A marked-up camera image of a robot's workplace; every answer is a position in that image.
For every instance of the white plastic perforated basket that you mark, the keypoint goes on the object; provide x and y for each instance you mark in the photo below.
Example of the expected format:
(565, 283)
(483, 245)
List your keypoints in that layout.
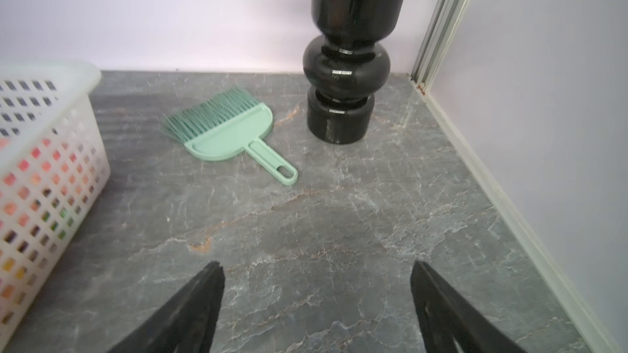
(53, 168)

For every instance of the green hand brush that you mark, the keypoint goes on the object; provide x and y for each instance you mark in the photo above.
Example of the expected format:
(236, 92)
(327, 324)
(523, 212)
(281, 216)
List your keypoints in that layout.
(229, 124)

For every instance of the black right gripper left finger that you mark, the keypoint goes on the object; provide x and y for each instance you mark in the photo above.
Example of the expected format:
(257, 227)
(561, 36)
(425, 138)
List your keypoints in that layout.
(187, 322)

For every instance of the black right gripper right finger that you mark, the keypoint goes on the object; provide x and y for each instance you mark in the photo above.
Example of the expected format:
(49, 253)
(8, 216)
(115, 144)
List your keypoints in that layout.
(448, 322)

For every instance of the black plant vase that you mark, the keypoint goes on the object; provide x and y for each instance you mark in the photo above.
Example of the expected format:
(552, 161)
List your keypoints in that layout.
(346, 65)

